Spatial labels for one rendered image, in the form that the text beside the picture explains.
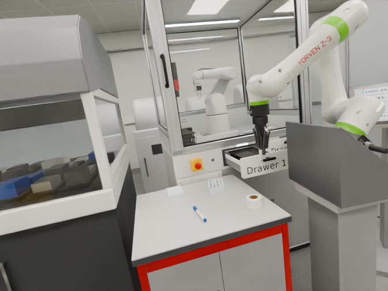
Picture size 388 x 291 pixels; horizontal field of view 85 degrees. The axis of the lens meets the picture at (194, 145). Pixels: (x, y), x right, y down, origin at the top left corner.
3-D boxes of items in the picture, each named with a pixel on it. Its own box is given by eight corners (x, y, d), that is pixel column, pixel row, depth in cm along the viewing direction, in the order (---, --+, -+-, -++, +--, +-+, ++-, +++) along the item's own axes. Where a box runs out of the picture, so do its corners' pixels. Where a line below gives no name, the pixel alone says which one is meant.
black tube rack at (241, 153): (271, 163, 127) (270, 152, 126) (243, 168, 123) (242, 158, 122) (252, 155, 148) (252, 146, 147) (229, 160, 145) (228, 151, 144)
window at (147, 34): (171, 132, 133) (145, -22, 117) (170, 132, 133) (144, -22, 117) (160, 124, 216) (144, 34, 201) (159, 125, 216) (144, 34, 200)
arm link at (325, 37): (323, 50, 97) (310, 29, 94) (344, 44, 86) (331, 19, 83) (262, 103, 98) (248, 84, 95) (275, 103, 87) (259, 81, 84)
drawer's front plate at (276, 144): (305, 149, 151) (304, 134, 148) (268, 157, 145) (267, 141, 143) (303, 149, 152) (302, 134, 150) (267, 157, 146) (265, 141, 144)
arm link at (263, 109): (274, 102, 102) (263, 102, 111) (252, 106, 100) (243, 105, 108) (275, 115, 103) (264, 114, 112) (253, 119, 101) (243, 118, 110)
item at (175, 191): (184, 195, 118) (183, 192, 117) (168, 198, 116) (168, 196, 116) (180, 187, 130) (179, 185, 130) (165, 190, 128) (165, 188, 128)
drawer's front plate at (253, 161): (290, 168, 119) (289, 149, 117) (243, 179, 113) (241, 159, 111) (288, 167, 121) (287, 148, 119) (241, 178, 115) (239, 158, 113)
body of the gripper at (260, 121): (249, 116, 110) (250, 134, 112) (257, 117, 102) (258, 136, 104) (261, 114, 111) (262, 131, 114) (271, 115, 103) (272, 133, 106)
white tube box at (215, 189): (224, 192, 114) (224, 186, 113) (209, 194, 114) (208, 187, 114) (223, 183, 126) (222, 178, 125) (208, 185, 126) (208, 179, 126)
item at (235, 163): (286, 165, 120) (284, 155, 119) (243, 174, 115) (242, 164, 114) (251, 152, 159) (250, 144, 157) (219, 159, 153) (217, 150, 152)
